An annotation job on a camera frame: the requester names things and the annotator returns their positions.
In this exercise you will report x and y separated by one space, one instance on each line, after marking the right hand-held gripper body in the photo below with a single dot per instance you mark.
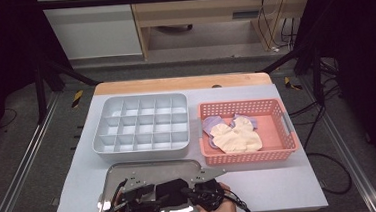
210 194

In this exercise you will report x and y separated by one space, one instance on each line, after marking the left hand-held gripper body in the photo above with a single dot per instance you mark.
136 208

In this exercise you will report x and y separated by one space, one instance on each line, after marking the black sock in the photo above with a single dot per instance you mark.
172 190

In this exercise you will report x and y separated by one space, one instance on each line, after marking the transparent grey box lid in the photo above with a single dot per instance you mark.
167 169

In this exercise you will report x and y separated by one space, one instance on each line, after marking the cream sock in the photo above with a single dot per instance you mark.
246 125
223 138

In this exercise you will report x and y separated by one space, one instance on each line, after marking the grey divided storage box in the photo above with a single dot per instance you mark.
143 122

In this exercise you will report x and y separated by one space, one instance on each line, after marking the purple sock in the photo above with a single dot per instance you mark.
252 123
210 122

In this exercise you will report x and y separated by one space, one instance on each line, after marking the pink perforated basket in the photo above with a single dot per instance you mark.
275 136

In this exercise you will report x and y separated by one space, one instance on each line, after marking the light blue table mat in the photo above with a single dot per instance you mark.
228 93

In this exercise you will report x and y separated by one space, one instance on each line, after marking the dark table grommet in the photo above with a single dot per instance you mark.
216 86

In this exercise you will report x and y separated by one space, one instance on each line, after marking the yellow black tape strip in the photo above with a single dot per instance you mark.
288 83
77 98

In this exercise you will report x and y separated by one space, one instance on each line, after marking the white cabinet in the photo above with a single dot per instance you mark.
94 32

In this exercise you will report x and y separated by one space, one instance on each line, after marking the light wooden desk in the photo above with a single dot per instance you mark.
202 9

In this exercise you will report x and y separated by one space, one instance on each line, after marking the black curtain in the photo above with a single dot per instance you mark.
366 56
2 59

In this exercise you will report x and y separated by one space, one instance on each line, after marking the aluminium rail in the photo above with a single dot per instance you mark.
342 148
23 171

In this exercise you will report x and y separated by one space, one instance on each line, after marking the black frame strut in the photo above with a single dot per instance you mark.
317 77
41 96

